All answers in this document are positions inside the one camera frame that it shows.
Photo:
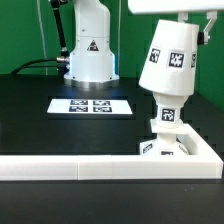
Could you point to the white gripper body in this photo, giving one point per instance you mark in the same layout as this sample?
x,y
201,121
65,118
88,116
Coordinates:
x,y
174,6

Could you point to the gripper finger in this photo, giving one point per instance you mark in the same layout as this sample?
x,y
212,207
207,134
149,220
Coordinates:
x,y
203,36
182,17

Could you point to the white lamp shade cone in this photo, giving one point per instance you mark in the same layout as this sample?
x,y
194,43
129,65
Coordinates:
x,y
171,61

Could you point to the white lamp bulb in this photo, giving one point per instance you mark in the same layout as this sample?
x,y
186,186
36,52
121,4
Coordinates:
x,y
168,110

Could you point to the white lamp base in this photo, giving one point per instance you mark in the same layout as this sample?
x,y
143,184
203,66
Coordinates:
x,y
166,142

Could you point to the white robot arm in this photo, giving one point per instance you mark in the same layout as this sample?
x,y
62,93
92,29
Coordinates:
x,y
91,63

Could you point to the white marker tag sheet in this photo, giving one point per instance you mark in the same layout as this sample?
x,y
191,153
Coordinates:
x,y
87,106

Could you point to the white L-shaped fence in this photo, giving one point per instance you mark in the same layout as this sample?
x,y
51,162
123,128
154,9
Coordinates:
x,y
200,163

